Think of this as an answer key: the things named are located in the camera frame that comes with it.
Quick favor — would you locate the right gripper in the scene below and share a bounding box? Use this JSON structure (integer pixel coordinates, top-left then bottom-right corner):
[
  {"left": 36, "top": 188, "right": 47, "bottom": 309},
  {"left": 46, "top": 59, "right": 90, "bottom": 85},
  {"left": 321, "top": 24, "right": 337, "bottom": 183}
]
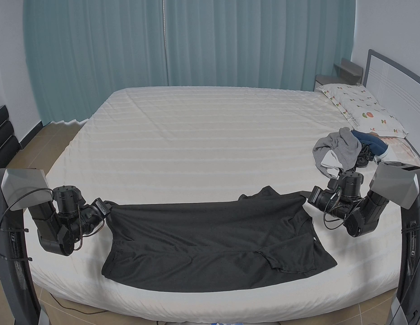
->
[{"left": 307, "top": 187, "right": 332, "bottom": 213}]

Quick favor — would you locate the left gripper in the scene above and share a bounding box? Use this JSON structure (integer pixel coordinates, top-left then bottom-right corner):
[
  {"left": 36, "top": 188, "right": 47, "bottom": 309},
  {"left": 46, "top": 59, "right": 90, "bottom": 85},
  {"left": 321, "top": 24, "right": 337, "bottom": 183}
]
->
[{"left": 87, "top": 197, "right": 109, "bottom": 223}]

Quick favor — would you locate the black T-shirt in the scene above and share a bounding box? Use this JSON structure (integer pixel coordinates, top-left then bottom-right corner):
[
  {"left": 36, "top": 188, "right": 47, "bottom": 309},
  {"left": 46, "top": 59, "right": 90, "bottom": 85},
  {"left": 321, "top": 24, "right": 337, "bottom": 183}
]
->
[{"left": 101, "top": 186, "right": 338, "bottom": 292}]

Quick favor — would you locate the pile of clothes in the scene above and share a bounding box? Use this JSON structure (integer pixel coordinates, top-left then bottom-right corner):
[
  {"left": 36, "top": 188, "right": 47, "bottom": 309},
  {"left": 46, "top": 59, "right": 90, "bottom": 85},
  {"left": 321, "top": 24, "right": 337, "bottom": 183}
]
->
[{"left": 312, "top": 127, "right": 392, "bottom": 179}]

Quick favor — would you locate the bed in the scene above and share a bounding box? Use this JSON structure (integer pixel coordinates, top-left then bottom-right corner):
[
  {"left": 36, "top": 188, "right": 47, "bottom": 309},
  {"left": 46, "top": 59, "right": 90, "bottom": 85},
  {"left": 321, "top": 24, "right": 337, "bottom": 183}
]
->
[{"left": 23, "top": 49, "right": 420, "bottom": 324}]

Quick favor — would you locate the white printed pillow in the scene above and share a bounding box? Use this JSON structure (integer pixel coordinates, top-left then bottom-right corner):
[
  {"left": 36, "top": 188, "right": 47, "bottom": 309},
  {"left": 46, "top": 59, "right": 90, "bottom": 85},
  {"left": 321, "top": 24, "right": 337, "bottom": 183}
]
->
[{"left": 315, "top": 83, "right": 409, "bottom": 138}]

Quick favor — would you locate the black chest of drawers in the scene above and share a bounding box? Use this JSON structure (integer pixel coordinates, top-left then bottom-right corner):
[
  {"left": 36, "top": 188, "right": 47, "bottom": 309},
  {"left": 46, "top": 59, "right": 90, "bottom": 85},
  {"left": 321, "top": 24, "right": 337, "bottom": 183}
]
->
[{"left": 0, "top": 105, "right": 22, "bottom": 160}]

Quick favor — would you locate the grey bedside table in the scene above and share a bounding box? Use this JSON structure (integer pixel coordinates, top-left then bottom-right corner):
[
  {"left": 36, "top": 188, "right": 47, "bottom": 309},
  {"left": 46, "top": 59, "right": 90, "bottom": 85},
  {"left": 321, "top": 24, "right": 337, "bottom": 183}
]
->
[{"left": 315, "top": 58, "right": 363, "bottom": 87}]

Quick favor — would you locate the blue-green curtain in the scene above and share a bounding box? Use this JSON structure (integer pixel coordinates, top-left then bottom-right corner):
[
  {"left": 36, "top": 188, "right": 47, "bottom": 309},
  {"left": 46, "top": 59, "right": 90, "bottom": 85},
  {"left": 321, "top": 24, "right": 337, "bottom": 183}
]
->
[
  {"left": 162, "top": 0, "right": 356, "bottom": 91},
  {"left": 23, "top": 0, "right": 168, "bottom": 124}
]

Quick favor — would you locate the black cable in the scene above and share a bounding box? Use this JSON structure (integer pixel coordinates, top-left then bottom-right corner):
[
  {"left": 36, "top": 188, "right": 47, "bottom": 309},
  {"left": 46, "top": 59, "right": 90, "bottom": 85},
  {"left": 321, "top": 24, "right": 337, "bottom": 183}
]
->
[
  {"left": 52, "top": 296, "right": 93, "bottom": 315},
  {"left": 7, "top": 188, "right": 56, "bottom": 213}
]

